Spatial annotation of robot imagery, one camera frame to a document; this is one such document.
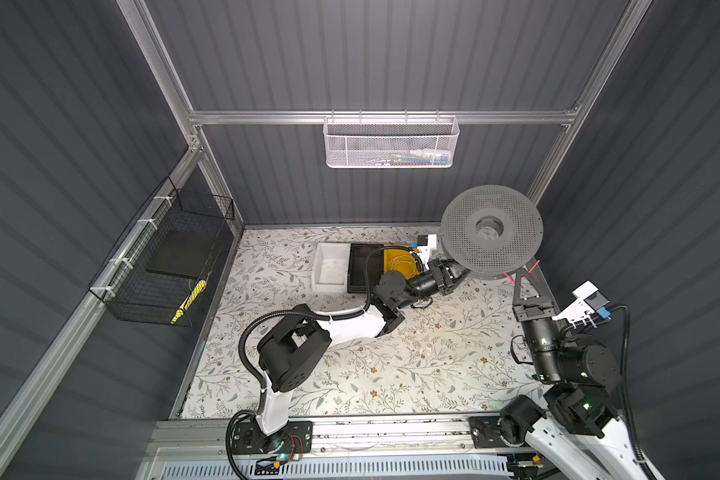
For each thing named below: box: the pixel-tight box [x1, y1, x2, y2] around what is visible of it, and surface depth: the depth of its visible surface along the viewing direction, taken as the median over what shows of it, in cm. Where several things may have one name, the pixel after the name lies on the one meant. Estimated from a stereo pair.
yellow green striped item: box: [171, 280, 207, 325], surface depth 71 cm
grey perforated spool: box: [440, 185, 544, 280], surface depth 62 cm
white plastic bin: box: [312, 242, 351, 293], surface depth 107 cm
